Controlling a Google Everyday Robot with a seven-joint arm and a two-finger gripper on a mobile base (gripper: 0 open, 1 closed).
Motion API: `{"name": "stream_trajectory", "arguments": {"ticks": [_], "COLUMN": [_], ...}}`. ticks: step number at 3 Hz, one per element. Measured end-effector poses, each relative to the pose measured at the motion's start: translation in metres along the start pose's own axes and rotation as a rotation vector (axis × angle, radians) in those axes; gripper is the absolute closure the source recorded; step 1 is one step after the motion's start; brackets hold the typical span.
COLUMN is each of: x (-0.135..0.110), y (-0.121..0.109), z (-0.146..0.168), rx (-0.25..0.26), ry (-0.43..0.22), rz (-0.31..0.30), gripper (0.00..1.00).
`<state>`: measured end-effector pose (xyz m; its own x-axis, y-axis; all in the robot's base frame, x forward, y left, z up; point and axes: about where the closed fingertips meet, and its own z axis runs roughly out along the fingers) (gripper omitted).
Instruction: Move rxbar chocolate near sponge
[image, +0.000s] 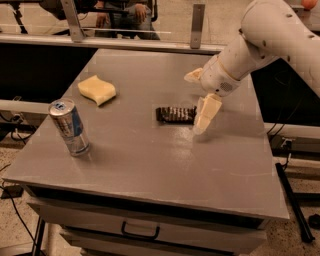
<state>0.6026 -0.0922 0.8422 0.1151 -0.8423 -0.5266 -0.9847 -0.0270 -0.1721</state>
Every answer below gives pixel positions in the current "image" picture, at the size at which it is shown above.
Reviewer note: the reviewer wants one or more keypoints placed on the orange ball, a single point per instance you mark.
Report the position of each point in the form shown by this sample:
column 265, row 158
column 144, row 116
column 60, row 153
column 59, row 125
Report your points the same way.
column 308, row 4

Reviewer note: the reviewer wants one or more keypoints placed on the seated person in jeans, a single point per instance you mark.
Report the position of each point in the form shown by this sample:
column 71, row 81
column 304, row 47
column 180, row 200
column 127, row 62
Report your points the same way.
column 133, row 18

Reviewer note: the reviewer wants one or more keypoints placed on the black rxbar chocolate wrapper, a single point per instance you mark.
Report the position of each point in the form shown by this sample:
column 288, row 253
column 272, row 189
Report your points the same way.
column 176, row 115

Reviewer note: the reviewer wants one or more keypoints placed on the black pole on floor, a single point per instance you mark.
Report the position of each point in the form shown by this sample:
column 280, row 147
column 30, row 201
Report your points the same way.
column 306, row 235

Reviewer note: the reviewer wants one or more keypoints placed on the white drawer with black handle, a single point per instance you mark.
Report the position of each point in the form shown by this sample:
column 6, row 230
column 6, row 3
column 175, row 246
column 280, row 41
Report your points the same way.
column 103, row 230

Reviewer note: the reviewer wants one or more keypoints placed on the silver blue energy drink can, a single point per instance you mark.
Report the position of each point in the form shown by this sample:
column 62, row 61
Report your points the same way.
column 66, row 118

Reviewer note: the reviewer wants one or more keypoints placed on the yellow sponge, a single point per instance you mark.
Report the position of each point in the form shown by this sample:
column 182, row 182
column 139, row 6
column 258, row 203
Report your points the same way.
column 97, row 90

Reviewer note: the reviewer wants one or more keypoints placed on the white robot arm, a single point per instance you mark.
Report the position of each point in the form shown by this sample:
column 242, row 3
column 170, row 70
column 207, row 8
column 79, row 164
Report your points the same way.
column 270, row 30

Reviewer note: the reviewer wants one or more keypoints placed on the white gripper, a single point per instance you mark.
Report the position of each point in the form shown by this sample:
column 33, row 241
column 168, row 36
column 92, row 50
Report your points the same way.
column 216, row 79

